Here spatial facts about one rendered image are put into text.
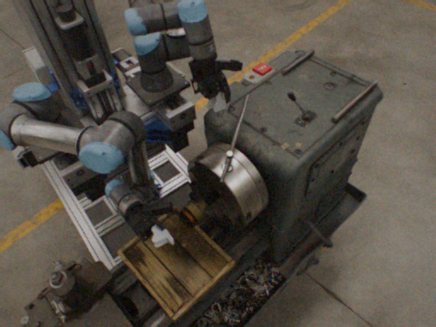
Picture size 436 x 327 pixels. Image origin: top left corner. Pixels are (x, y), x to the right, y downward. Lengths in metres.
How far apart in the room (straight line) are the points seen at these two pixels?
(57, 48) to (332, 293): 1.94
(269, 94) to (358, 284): 1.41
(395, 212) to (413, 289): 0.53
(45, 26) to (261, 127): 0.88
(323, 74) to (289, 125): 0.33
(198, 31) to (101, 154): 0.45
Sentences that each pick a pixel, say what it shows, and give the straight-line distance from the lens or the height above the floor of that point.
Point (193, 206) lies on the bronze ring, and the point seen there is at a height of 1.12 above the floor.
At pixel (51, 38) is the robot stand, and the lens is 1.57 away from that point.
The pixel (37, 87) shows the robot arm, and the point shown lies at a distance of 1.48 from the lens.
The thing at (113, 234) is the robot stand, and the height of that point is 0.21.
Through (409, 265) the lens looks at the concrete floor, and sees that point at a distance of 2.58.
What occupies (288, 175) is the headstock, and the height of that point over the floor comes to 1.22.
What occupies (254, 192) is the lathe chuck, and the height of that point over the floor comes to 1.16.
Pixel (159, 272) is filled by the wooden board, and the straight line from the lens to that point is 1.42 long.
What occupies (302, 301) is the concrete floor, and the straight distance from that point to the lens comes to 2.31.
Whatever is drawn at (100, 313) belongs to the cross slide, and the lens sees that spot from 1.34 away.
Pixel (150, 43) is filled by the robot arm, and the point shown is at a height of 1.39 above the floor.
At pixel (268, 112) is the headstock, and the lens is 1.35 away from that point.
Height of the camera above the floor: 2.17
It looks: 51 degrees down
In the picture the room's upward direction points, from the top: 6 degrees counter-clockwise
